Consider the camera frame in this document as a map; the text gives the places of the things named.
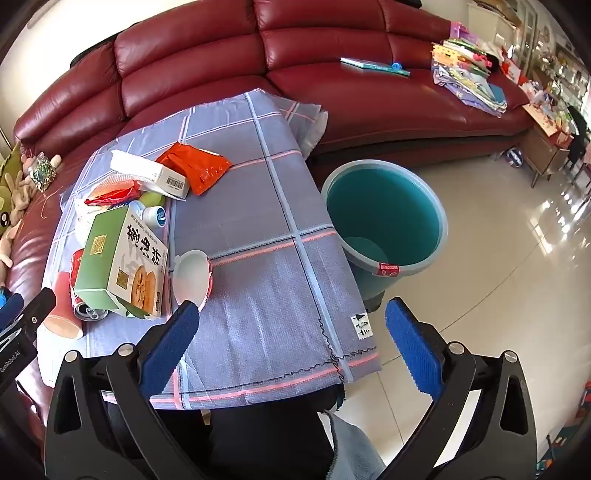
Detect display shelf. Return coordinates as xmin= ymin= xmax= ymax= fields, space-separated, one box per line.
xmin=531 ymin=25 xmax=591 ymax=116

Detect red soda can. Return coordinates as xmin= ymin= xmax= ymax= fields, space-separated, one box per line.
xmin=70 ymin=248 xmax=109 ymax=321

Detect white cabinet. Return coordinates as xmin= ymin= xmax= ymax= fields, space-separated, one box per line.
xmin=466 ymin=0 xmax=541 ymax=51

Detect plush toys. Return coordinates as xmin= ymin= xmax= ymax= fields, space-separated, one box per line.
xmin=0 ymin=152 xmax=63 ymax=278

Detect white plastic bottle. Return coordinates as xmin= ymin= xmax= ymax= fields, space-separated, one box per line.
xmin=129 ymin=200 xmax=168 ymax=228

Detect green plush dinosaur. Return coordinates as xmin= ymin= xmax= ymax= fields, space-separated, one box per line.
xmin=0 ymin=143 xmax=28 ymax=241

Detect pile of folded clothes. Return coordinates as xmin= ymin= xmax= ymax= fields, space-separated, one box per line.
xmin=431 ymin=21 xmax=509 ymax=116

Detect green food box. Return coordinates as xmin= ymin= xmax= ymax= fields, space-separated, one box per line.
xmin=74 ymin=204 xmax=169 ymax=320

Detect wooden side table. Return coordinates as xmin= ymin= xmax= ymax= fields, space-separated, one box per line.
xmin=522 ymin=104 xmax=575 ymax=188

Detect teal book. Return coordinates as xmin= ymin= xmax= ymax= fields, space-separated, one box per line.
xmin=340 ymin=56 xmax=411 ymax=77

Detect colourful floor mat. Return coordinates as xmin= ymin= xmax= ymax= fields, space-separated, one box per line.
xmin=549 ymin=422 xmax=585 ymax=480

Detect red plastic bag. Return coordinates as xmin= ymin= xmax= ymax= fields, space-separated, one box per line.
xmin=83 ymin=178 xmax=148 ymax=206

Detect red leather sofa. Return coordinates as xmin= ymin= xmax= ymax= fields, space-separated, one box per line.
xmin=0 ymin=0 xmax=539 ymax=425

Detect white disposable bowl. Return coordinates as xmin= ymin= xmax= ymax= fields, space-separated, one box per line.
xmin=171 ymin=250 xmax=214 ymax=311

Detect pink paper cup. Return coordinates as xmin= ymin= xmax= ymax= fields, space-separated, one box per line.
xmin=44 ymin=270 xmax=85 ymax=340

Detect black chair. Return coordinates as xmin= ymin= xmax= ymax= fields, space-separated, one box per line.
xmin=566 ymin=105 xmax=591 ymax=171

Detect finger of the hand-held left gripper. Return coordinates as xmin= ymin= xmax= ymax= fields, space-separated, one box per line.
xmin=0 ymin=287 xmax=57 ymax=344
xmin=0 ymin=291 xmax=25 ymax=325

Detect teal plastic bucket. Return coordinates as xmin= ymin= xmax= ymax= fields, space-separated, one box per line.
xmin=321 ymin=159 xmax=448 ymax=301

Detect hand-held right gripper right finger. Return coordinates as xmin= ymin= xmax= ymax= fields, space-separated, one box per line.
xmin=383 ymin=296 xmax=539 ymax=480

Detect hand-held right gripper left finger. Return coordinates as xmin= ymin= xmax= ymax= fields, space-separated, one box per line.
xmin=44 ymin=299 xmax=200 ymax=480

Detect grey plaid tablecloth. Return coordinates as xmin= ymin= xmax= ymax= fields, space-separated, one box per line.
xmin=34 ymin=91 xmax=384 ymax=411

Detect orange plastic bag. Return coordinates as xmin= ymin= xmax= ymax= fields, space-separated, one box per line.
xmin=156 ymin=142 xmax=232 ymax=196

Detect glitter pouch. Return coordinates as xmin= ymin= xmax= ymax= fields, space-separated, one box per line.
xmin=28 ymin=151 xmax=56 ymax=192

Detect white cardboard box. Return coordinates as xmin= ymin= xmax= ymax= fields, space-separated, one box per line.
xmin=109 ymin=150 xmax=191 ymax=200

